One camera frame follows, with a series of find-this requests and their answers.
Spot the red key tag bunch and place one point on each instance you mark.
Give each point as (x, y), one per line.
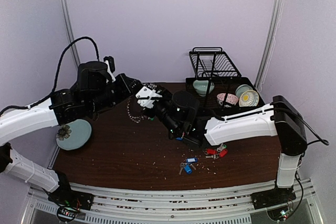
(216, 153)

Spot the black wire dish rack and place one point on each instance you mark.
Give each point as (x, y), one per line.
(214, 66)

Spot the celadon green bowl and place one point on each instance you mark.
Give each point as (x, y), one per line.
(203, 87)

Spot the aluminium frame post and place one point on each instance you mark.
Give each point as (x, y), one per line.
(269, 44)
(69, 31)

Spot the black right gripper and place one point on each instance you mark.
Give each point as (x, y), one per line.
(156, 106)

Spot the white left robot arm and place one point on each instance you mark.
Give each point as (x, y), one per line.
(95, 89)

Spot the right aluminium frame post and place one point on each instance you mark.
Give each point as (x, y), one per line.
(269, 44)

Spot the pale green bowl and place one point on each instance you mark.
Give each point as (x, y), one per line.
(241, 89)

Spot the yellow flower plate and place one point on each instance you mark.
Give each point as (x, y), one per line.
(249, 98)

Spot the aluminium front rail base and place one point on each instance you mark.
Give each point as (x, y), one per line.
(215, 205)

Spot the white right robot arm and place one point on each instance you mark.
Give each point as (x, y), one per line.
(187, 121)

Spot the metal disc with key rings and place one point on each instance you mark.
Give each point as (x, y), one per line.
(134, 111)

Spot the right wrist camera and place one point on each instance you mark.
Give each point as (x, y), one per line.
(146, 97)

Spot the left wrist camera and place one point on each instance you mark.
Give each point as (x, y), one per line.
(109, 61)

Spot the pink patterned bowl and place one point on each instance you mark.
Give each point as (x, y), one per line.
(227, 100)

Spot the blue key tag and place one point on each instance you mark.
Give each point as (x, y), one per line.
(185, 167)
(191, 161)

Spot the light blue plate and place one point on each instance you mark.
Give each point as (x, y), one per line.
(74, 135)

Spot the left aluminium frame post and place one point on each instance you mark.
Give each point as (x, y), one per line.
(69, 31)

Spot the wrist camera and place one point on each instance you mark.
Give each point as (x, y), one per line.
(146, 97)
(109, 61)

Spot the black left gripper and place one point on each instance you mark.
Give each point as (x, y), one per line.
(127, 91)

